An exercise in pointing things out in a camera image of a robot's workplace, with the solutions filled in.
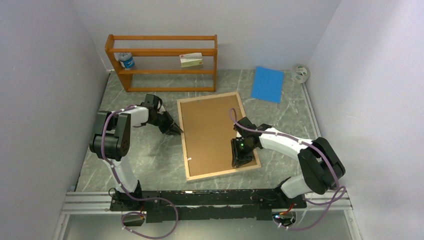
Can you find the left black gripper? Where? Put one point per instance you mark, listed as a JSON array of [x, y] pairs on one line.
[[171, 127]]

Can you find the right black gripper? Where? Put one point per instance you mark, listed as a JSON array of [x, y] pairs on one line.
[[238, 158]]

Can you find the brown cardboard backing board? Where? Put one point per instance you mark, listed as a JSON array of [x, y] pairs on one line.
[[208, 132]]

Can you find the wooden picture frame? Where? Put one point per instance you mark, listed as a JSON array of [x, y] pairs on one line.
[[212, 175]]

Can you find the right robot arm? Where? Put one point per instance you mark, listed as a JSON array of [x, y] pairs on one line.
[[321, 168]]

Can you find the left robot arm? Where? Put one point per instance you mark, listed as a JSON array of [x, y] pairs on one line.
[[111, 139]]

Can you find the small white green box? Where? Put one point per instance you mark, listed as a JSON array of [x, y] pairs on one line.
[[191, 59]]

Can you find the blue foam mat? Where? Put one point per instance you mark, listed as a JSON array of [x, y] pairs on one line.
[[267, 85]]

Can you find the blue white small jar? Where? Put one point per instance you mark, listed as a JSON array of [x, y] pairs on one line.
[[126, 59]]

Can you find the orange wooden shelf rack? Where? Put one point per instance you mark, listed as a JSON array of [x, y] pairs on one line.
[[160, 55]]

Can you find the clear tape roll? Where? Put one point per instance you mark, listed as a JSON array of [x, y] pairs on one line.
[[300, 73]]

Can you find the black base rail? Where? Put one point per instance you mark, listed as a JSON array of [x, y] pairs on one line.
[[168, 205]]

